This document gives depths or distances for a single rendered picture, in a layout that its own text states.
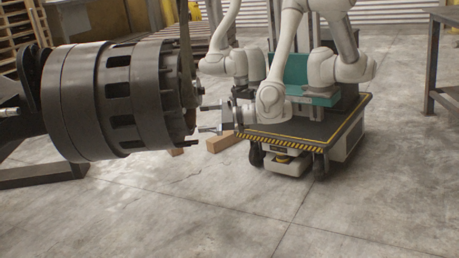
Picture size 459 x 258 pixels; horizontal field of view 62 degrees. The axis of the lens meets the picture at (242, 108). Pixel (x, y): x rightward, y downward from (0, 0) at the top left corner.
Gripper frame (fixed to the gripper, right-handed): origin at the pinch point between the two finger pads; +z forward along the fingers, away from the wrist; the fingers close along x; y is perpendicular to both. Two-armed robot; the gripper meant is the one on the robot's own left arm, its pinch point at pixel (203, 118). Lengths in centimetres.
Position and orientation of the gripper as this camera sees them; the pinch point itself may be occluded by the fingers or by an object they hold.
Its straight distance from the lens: 166.9
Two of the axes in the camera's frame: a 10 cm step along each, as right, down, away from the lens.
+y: -1.1, -7.3, -6.7
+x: 0.3, 6.7, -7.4
